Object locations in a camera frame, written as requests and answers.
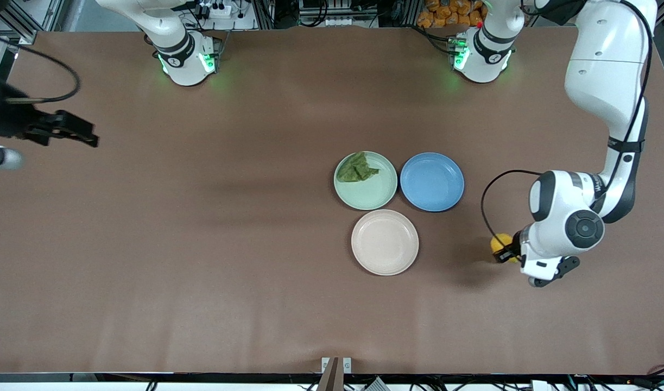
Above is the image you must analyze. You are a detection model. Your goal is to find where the yellow lemon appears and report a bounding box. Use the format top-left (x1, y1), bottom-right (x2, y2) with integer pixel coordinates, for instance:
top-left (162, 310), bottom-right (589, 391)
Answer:
top-left (490, 234), bottom-right (516, 257)

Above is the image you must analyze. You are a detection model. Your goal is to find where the green lettuce leaf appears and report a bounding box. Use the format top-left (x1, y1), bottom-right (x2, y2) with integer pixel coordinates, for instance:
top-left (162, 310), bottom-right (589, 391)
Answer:
top-left (336, 152), bottom-right (380, 184)

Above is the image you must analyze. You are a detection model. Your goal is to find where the blue plate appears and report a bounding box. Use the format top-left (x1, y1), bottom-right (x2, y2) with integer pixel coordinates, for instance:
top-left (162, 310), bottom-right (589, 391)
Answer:
top-left (400, 152), bottom-right (465, 212)

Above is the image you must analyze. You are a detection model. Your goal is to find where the beige plate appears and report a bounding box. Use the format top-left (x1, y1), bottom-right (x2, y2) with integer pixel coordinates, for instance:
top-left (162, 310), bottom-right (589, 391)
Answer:
top-left (351, 209), bottom-right (419, 276)

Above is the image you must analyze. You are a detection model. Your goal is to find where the light green plate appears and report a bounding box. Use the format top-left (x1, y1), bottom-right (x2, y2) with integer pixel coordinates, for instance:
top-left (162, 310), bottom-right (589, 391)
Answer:
top-left (333, 151), bottom-right (399, 211)

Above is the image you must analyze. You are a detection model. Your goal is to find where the bag of orange items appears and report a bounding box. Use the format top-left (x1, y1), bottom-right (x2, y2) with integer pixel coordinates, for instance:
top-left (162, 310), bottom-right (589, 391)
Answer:
top-left (417, 0), bottom-right (487, 29)

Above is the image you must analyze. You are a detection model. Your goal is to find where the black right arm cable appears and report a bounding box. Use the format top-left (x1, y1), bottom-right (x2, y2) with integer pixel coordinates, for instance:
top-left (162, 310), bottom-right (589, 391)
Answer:
top-left (0, 31), bottom-right (81, 105)

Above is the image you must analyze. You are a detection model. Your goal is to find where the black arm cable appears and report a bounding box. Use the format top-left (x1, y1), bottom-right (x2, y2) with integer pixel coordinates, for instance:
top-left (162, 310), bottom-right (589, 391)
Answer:
top-left (0, 31), bottom-right (81, 105)
top-left (480, 0), bottom-right (653, 256)

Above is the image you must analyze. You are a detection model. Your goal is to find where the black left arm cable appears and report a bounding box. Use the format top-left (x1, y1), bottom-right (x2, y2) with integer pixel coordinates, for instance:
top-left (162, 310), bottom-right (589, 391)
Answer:
top-left (480, 0), bottom-right (653, 256)

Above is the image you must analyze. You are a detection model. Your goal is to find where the metal table edge bracket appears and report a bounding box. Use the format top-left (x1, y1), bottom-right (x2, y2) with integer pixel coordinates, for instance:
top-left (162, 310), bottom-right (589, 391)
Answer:
top-left (321, 357), bottom-right (352, 374)

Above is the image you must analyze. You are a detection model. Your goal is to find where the brown post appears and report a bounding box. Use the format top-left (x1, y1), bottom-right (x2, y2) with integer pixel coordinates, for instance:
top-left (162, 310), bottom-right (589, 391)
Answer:
top-left (317, 357), bottom-right (345, 391)

